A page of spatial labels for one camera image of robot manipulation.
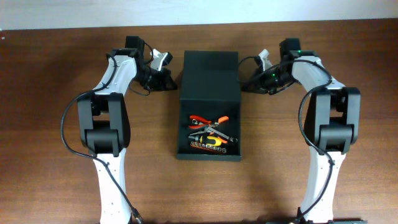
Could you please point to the yellow black stubby screwdriver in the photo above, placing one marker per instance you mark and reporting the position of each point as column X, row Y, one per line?
column 203, row 140

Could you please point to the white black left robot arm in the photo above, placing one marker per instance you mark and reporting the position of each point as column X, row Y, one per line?
column 104, row 124

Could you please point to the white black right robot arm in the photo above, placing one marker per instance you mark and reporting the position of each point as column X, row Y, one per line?
column 328, row 119

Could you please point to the black foldable box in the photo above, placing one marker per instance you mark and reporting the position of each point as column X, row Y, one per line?
column 209, row 89

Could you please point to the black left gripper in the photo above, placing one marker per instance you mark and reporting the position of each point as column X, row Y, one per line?
column 163, row 83

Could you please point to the red black diagonal cutters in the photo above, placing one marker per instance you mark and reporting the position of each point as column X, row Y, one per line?
column 198, row 122

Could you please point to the silver combination wrench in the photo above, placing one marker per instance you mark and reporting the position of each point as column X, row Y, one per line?
column 209, row 129

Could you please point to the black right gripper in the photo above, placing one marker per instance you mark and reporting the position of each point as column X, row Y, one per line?
column 257, row 81

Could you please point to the orange black long-nose pliers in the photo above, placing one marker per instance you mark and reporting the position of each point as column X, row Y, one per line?
column 221, row 126

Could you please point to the orange socket bit rail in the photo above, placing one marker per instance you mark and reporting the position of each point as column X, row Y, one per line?
column 208, row 147

